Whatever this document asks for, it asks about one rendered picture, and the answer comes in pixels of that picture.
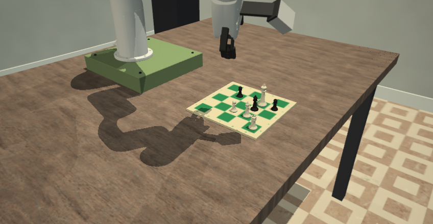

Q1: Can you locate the green and cream chessboard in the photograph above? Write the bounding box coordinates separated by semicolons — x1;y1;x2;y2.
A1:
186;82;297;140

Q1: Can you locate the white chess king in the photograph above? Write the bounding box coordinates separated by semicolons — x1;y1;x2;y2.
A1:
257;84;267;107

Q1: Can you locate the white chess rook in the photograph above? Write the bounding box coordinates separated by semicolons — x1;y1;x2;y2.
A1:
249;115;257;130

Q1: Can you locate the white pawn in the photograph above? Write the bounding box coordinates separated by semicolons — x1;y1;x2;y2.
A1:
230;100;237;113

